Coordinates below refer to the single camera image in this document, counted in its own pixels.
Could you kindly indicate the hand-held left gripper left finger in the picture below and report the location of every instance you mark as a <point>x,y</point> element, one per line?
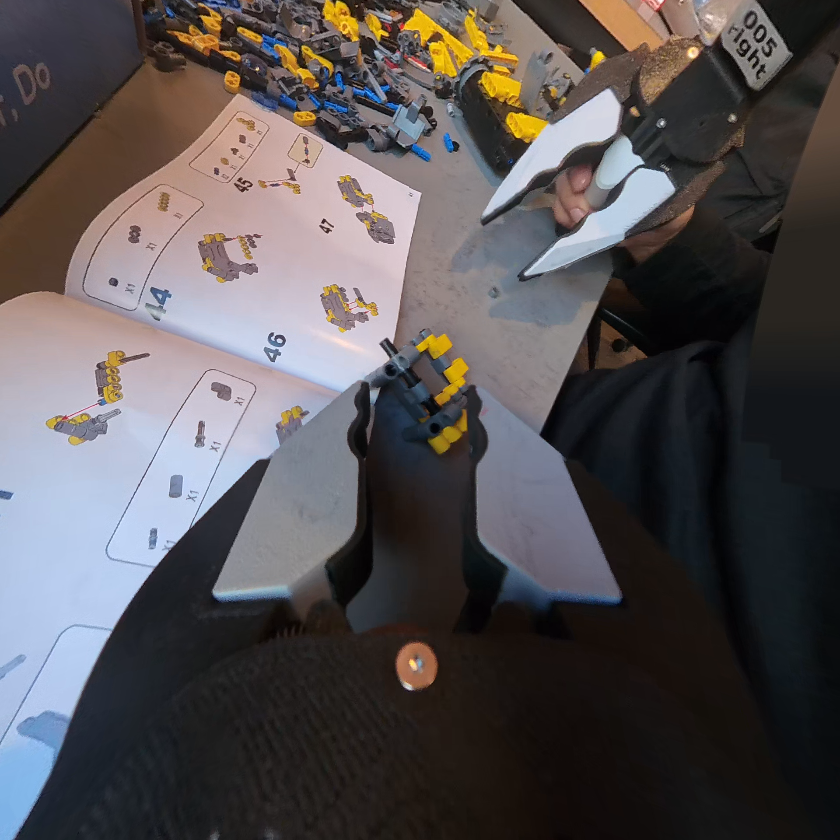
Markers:
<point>289,518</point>

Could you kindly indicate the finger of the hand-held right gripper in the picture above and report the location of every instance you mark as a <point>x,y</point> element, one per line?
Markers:
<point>623,210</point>
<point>571,138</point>

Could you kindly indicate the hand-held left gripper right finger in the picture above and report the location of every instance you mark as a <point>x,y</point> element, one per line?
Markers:
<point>544,518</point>

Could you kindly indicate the yellow five-hole brick beam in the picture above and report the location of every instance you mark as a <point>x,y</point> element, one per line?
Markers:
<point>453,367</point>
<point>449,433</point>

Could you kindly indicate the grey yellow brick assembly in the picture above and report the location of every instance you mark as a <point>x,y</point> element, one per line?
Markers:
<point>420,387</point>

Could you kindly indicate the grey desk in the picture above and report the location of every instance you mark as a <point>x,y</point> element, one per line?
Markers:
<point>459,275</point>

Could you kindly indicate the person's right hand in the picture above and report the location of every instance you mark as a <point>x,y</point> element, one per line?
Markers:
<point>571,197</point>

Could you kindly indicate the yellow black brick vehicle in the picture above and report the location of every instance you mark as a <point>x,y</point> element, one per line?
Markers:
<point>492,124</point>

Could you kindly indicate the black office chair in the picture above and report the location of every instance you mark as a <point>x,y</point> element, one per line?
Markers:
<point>617,328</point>

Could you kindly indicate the person's dark clothing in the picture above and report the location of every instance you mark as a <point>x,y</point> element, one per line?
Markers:
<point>623,426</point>

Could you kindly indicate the grey sloped brick piece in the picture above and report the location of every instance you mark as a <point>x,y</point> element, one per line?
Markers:
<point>407,121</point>

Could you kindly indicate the pile of loose brick pieces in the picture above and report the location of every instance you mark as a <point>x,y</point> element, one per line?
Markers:
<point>328,52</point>

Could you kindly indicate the open instruction booklet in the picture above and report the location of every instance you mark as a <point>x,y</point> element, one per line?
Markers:
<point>229,262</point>

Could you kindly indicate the dark blue cardboard box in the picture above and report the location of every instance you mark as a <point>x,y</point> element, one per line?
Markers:
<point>59,85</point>

